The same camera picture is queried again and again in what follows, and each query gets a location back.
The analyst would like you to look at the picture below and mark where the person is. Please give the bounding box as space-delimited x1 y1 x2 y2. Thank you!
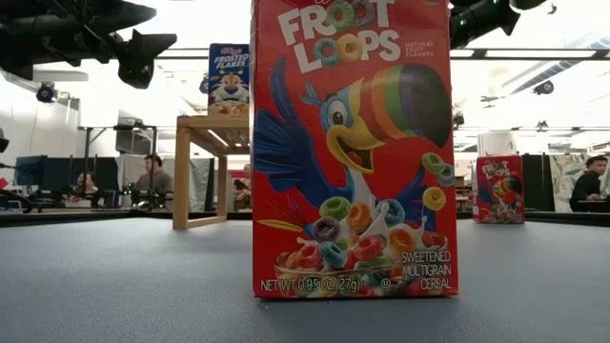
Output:
74 171 99 196
569 154 610 213
232 163 253 212
134 153 173 194

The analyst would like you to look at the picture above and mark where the dark computer monitor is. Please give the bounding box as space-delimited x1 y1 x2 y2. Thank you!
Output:
13 154 49 187

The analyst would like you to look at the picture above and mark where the wooden slatted shelf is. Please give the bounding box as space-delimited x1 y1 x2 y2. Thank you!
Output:
172 114 253 231

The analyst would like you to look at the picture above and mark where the Frosted Flakes cereal box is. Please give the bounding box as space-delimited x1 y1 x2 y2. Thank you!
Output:
207 43 251 117

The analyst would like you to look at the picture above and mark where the Froot Loops cereal box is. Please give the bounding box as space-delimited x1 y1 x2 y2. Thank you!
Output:
250 0 459 300
472 154 526 225

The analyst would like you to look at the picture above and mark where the black metal rack frame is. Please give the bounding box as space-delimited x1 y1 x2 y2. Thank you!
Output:
78 124 158 201

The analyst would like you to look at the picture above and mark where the black partition panel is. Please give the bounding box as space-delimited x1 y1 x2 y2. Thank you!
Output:
521 152 557 212

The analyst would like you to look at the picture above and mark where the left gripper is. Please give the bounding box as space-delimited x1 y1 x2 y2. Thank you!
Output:
32 0 177 91

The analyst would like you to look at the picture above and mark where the floral patterned curtain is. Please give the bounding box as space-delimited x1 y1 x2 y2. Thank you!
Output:
548 152 610 213

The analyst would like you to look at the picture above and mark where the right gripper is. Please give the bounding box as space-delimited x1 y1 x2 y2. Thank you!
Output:
450 0 521 50

